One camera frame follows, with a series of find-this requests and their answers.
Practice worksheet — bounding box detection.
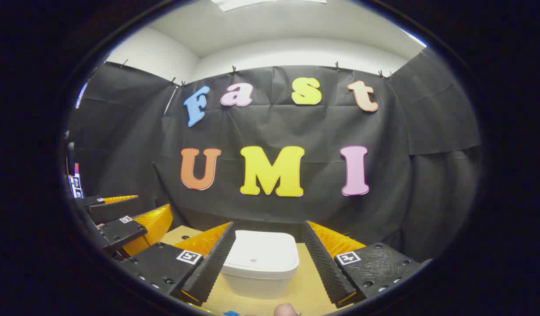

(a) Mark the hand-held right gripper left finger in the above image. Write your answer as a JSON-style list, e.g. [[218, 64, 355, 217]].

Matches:
[[120, 222, 236, 307]]

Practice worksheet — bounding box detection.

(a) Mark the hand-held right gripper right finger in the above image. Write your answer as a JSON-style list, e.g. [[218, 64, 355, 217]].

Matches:
[[302, 220, 431, 308]]

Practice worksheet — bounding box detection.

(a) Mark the white desktop garbage bin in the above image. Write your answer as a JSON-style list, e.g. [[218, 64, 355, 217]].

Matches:
[[221, 230, 300, 300]]

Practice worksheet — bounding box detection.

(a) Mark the black backdrop cloth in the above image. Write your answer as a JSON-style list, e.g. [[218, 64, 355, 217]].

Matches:
[[68, 46, 481, 264]]

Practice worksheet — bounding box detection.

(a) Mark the ceiling light panel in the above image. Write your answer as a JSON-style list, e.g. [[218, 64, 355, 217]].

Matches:
[[211, 0, 327, 12]]

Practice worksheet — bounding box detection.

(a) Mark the colourful wall poster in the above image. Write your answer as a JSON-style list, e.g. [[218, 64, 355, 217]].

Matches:
[[68, 162, 84, 199]]

